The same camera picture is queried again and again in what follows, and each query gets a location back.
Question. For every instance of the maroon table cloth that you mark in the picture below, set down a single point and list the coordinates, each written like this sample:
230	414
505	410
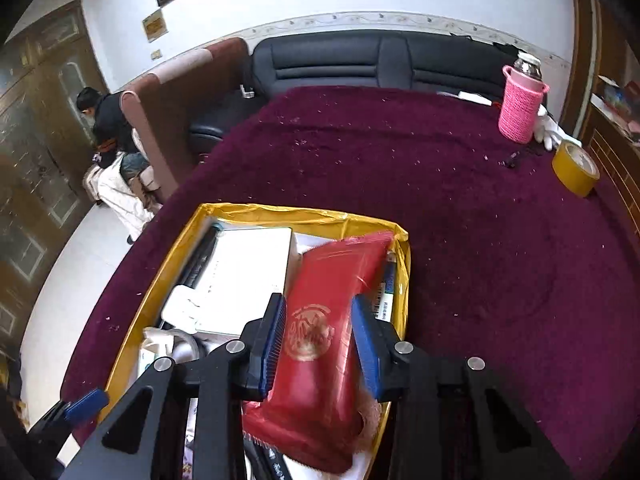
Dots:
450	260

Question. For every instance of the white cloth bag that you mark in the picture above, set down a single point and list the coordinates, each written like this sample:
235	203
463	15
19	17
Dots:
120	195

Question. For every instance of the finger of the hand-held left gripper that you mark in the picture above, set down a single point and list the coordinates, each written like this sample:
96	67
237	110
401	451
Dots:
87	404

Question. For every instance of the yellow tape roll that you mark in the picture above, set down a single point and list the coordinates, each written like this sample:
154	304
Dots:
570	175

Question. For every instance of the white plug adapter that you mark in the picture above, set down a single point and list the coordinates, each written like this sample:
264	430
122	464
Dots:
182	305
160	342

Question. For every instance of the wooden cabinet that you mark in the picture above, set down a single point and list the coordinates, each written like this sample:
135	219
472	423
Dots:
612	160

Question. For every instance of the large white carton box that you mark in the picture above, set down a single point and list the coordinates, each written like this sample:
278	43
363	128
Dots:
250	265

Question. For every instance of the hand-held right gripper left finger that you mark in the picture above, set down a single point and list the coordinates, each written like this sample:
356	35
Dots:
274	350

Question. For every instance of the blue and white box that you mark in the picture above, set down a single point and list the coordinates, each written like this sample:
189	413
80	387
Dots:
387	285

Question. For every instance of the wall switch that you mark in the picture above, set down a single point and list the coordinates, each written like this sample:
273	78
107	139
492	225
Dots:
156	53

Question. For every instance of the pink knit sleeved bottle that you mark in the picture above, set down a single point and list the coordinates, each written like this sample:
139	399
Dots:
522	110

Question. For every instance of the small white sofa item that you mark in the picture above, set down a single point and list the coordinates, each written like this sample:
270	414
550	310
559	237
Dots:
247	91

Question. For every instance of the gold wall plaque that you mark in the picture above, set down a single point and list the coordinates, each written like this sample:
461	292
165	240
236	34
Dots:
155	25

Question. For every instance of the white glove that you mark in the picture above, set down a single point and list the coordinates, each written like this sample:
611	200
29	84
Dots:
550	130

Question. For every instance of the white paper sheet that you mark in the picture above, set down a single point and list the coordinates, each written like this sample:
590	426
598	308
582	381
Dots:
467	96

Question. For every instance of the yellow-edged white tray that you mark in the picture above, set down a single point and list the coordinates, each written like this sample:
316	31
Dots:
280	212

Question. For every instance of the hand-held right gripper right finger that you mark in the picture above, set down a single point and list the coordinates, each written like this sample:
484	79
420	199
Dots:
367	355

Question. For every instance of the black leather sofa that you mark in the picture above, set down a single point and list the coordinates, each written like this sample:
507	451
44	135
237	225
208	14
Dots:
325	60

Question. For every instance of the red foil packet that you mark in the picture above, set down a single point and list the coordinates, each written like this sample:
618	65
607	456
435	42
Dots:
320	285

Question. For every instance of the pile of assorted small items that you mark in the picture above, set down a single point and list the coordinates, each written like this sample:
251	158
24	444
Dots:
620	105

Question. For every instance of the wooden wardrobe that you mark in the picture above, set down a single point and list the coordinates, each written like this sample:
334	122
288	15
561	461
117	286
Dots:
30	160

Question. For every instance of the brown armchair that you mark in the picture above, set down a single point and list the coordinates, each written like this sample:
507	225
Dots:
165	110

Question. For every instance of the small black clip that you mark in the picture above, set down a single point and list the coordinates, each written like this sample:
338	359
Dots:
515	160

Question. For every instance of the black bag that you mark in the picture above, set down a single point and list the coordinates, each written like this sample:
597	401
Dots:
506	49

